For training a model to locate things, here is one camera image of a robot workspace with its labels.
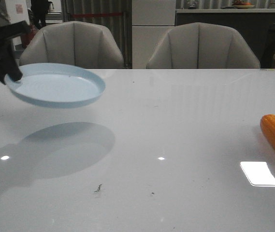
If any fruit bowl on counter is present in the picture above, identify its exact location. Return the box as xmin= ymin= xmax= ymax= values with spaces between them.
xmin=232 ymin=0 xmax=255 ymax=9

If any red barrier belt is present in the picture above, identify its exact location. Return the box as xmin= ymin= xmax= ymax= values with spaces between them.
xmin=70 ymin=12 xmax=123 ymax=18

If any left grey upholstered chair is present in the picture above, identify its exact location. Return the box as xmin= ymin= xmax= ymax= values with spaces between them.
xmin=19 ymin=21 xmax=124 ymax=69

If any dark counter with light top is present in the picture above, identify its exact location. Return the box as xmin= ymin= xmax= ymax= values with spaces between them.
xmin=175 ymin=9 xmax=275 ymax=60

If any person in dark clothes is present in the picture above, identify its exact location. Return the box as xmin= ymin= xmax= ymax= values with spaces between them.
xmin=30 ymin=0 xmax=49 ymax=29

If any white cabinet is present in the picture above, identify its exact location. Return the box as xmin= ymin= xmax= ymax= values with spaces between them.
xmin=132 ymin=0 xmax=176 ymax=69

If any pink wall notice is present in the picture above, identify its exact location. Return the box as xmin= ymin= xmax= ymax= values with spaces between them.
xmin=15 ymin=4 xmax=23 ymax=14

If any light blue round plate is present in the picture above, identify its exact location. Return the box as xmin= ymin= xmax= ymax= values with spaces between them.
xmin=4 ymin=63 xmax=106 ymax=108

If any grey upholstered chair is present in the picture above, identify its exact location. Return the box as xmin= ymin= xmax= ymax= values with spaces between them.
xmin=146 ymin=22 xmax=261 ymax=69
xmin=19 ymin=21 xmax=124 ymax=69

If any right grey upholstered chair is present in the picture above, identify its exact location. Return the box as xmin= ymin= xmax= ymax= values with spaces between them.
xmin=146 ymin=22 xmax=261 ymax=69

